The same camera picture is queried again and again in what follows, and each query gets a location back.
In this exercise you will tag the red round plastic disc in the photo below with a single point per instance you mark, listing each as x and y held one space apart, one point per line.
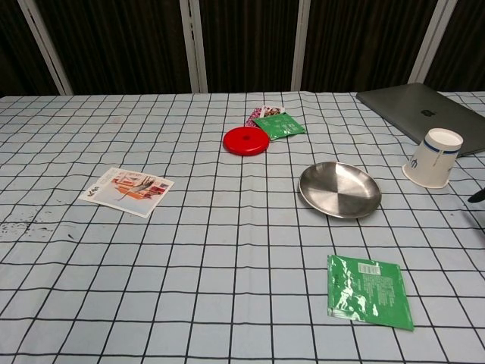
246 141

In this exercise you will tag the queen face playing card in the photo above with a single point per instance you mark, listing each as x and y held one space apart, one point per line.
271 111

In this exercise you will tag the white paper cup blue band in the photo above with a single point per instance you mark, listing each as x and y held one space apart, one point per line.
432 163

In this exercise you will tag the pink white packet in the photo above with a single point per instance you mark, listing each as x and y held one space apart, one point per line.
253 118

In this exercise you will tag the white partition frame post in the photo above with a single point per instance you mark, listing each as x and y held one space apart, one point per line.
301 45
45 45
194 45
428 41

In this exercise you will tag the green foil sachet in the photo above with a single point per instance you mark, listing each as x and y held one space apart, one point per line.
367 292
280 126

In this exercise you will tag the illustrated postcard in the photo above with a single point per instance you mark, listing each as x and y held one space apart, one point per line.
129 191

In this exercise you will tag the light blue checked tablecloth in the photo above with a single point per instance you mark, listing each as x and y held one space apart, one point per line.
189 265

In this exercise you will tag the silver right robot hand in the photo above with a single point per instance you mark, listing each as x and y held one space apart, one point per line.
478 196

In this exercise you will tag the grey closed laptop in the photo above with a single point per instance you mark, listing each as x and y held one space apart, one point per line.
417 110

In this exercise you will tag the silver metal plate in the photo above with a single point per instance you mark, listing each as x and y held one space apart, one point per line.
341 189

